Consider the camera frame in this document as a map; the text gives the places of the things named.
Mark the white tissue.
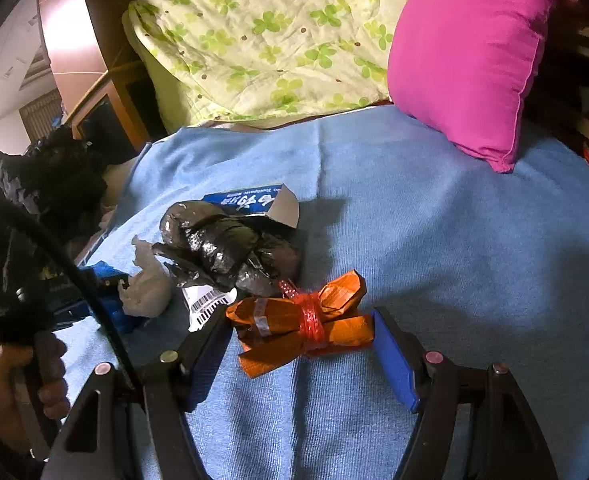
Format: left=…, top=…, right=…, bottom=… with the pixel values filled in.
left=118, top=234, right=174, bottom=318

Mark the white barcode label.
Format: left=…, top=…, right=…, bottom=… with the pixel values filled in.
left=182, top=282, right=238, bottom=332

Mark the person's left hand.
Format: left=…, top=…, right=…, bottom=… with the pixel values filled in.
left=0, top=332, right=70, bottom=453

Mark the light blue blanket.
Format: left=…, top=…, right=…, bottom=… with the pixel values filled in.
left=59, top=105, right=589, bottom=480

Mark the crumpled black plastic bag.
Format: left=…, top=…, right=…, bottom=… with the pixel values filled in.
left=152, top=201, right=303, bottom=297

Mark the large black garbage bag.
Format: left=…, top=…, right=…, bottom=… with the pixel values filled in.
left=0, top=125, right=108, bottom=241

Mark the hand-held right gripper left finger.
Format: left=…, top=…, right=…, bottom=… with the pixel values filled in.
left=42, top=309, right=232, bottom=480

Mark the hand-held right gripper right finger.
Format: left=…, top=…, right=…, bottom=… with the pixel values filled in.
left=373, top=306, right=560, bottom=480

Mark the orange wrapper bundle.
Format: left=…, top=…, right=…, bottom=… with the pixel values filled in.
left=225, top=270, right=375, bottom=378

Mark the pink pillow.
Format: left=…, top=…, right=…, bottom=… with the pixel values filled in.
left=387, top=0, right=560, bottom=174

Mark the brown wooden bed frame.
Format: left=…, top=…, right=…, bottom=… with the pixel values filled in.
left=62, top=0, right=155, bottom=161

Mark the blue toothpaste box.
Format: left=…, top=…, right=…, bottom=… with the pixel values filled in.
left=202, top=183, right=300, bottom=233

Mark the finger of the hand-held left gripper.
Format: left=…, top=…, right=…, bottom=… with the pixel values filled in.
left=54, top=292, right=148, bottom=336
left=49, top=260, right=131, bottom=301

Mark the green floral quilt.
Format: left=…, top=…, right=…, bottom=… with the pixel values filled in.
left=122, top=0, right=425, bottom=128

